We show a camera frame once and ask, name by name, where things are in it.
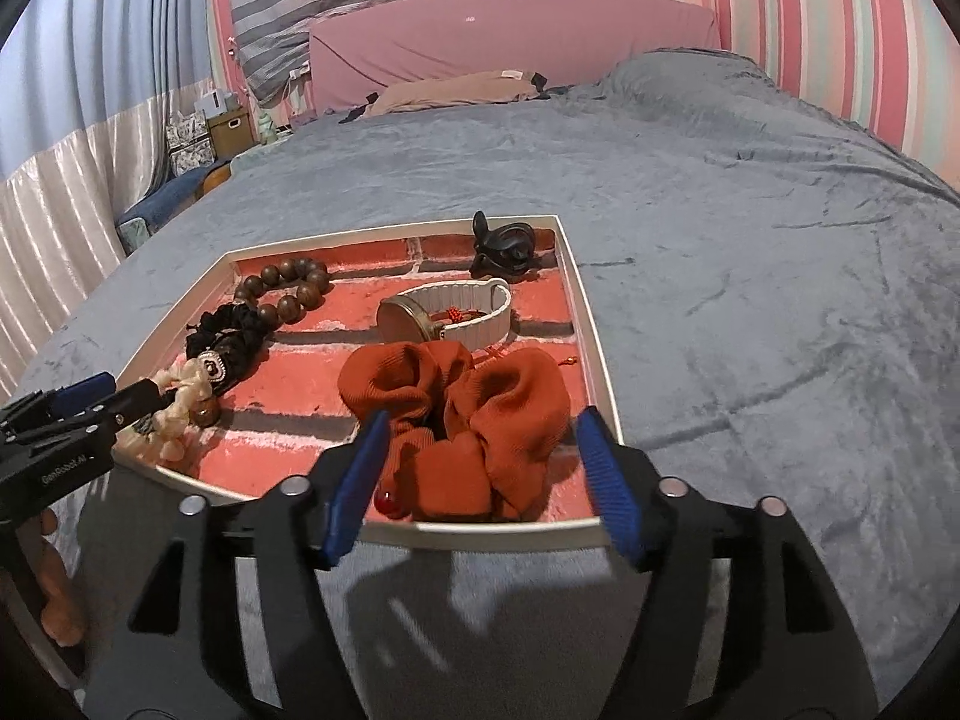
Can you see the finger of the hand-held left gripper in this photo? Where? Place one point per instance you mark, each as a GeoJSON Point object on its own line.
{"type": "Point", "coordinates": [82, 394]}
{"type": "Point", "coordinates": [131, 401]}

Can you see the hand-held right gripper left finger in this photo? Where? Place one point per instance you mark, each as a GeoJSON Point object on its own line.
{"type": "Point", "coordinates": [360, 480]}

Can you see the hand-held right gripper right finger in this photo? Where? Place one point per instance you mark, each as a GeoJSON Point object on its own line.
{"type": "Point", "coordinates": [607, 480]}

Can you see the cream scrunchie brown charm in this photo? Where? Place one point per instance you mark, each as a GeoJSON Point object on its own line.
{"type": "Point", "coordinates": [180, 399]}

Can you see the white tray red brick liner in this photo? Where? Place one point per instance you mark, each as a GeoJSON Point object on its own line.
{"type": "Point", "coordinates": [300, 397]}

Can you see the orange scrunchie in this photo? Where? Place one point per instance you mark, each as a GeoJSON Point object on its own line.
{"type": "Point", "coordinates": [517, 405]}

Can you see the black scrunchie flower charm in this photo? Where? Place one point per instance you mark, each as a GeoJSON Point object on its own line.
{"type": "Point", "coordinates": [232, 330]}

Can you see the person's left hand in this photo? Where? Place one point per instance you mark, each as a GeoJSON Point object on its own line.
{"type": "Point", "coordinates": [61, 600]}

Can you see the blue cushion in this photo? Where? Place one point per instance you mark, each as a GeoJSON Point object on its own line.
{"type": "Point", "coordinates": [169, 199]}

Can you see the black hair clip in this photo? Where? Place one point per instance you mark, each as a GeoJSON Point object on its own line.
{"type": "Point", "coordinates": [499, 247]}

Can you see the patterned storage bag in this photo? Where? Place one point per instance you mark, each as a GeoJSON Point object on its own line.
{"type": "Point", "coordinates": [187, 146]}

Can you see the blue and white curtain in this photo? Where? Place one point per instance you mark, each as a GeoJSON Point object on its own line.
{"type": "Point", "coordinates": [82, 127]}

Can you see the brown storage box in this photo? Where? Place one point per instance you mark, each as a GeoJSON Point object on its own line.
{"type": "Point", "coordinates": [234, 133]}

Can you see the white box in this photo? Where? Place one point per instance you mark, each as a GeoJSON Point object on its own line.
{"type": "Point", "coordinates": [214, 102]}

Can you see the beige folded cloth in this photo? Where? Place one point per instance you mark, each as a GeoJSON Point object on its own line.
{"type": "Point", "coordinates": [457, 90]}

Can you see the pink pillow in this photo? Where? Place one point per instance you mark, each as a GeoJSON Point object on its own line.
{"type": "Point", "coordinates": [487, 37]}

